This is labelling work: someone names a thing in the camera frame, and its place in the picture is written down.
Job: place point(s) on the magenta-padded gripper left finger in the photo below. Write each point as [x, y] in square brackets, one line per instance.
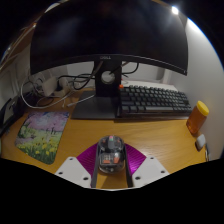
[71, 170]

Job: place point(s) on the black curved monitor with stand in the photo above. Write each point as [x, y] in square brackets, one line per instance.
[106, 30]

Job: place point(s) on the black mechanical keyboard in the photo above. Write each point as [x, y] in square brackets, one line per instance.
[153, 101]

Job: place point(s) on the small white earbuds case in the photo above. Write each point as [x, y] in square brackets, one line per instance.
[200, 142]

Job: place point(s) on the orange bottle with yellow lid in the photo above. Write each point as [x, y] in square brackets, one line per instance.
[196, 119]

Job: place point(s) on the silver pen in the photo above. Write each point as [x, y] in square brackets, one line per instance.
[207, 152]

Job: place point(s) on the wooden wall shelf unit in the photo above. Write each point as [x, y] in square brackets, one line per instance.
[13, 46]

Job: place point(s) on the floral landscape print mouse pad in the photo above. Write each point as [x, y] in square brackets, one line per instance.
[41, 135]

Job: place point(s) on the white light bar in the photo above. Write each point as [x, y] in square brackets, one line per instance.
[175, 10]

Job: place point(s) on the silver mini computer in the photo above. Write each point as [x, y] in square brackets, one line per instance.
[8, 112]

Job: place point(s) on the black desktop stand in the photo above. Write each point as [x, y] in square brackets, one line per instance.
[19, 108]

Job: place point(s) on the white power strip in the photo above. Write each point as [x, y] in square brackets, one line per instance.
[49, 86]

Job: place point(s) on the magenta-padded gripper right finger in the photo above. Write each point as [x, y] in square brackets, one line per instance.
[150, 170]

